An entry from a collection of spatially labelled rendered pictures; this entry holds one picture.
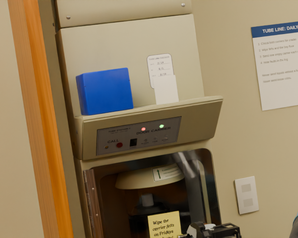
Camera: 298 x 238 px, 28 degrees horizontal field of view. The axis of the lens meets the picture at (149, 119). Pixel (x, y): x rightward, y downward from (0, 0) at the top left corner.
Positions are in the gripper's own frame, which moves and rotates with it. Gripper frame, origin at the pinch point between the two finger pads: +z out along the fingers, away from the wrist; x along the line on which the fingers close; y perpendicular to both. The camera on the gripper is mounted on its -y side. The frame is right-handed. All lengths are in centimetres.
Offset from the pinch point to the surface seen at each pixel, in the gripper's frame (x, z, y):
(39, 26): 51, -4, -27
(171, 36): 46.3, 5.9, 4.5
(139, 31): 48.3, 5.7, -3.3
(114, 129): 27.2, -3.3, -14.2
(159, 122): 27.2, -3.2, -3.9
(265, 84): 30, 50, 48
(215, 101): 29.9, -5.3, 8.8
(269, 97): 26, 50, 48
